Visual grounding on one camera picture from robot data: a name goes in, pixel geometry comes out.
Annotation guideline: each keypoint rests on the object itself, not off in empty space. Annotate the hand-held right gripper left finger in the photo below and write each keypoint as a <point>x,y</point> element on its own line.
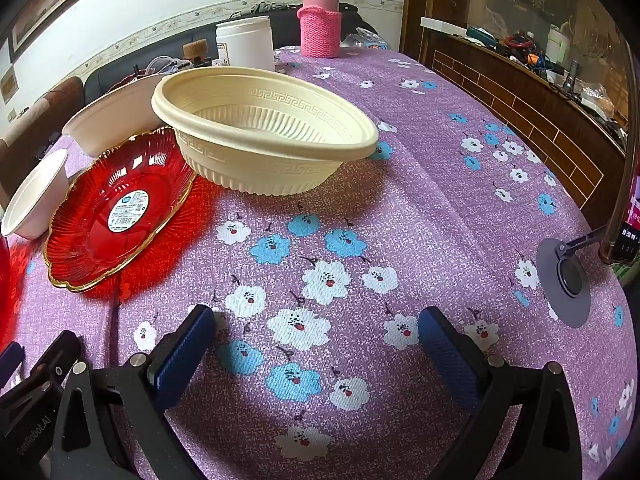
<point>185,355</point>

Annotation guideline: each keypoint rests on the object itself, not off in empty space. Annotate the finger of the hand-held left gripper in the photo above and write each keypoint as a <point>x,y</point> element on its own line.
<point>10,360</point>
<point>55,360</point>

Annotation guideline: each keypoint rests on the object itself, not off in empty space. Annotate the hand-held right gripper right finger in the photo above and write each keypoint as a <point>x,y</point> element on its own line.
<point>450,360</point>

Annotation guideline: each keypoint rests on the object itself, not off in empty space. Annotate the red glass plate gold rim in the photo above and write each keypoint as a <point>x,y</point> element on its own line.
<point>90,240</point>

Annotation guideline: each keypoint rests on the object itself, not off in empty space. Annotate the small white bowl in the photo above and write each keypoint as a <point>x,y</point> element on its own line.
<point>30,200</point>

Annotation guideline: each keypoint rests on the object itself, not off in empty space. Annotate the cream ribbed plastic bowl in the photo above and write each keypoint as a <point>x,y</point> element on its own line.
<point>260,170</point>

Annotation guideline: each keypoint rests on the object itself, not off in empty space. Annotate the large white bowl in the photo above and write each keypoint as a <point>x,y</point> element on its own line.
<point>115,115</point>

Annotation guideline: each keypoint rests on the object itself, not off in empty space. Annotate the grey round phone stand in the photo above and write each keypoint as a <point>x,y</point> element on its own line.
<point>550,260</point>

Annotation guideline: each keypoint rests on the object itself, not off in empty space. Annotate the purple floral tablecloth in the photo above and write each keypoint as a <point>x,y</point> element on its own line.
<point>400,185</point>

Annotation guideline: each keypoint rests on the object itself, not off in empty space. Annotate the brown wooden cabinet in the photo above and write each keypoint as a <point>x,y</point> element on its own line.
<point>550,120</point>

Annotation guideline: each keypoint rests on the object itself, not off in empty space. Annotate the brown armchair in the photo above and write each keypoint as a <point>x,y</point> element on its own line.
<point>60,100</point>

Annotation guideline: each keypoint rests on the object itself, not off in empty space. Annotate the black leather sofa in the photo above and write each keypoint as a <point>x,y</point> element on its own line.
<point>115,77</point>

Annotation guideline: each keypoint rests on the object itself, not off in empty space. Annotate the brown wooden container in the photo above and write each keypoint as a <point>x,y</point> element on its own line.
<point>195,52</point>

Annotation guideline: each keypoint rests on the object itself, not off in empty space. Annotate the black flashlight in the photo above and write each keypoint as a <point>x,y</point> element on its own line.
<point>574,77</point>

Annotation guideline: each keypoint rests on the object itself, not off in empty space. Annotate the white plastic jar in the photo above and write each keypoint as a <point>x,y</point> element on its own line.
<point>245,45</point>

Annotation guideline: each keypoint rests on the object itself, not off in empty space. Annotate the clear plastic bag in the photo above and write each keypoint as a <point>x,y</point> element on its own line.
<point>367,39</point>

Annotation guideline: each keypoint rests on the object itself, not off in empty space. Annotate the white flat box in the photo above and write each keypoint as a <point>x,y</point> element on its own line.
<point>442,25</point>

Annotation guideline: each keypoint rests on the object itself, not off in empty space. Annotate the framed painting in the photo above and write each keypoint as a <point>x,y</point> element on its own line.
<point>50,5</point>

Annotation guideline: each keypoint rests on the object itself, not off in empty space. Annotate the dark clothes pile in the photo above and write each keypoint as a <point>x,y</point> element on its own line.
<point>265,8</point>

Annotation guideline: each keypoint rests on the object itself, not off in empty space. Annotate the white wall socket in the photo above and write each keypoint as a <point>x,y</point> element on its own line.
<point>12,114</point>

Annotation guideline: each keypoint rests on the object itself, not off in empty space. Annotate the yellow wall plaque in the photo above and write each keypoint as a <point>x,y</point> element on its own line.
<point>6,87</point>

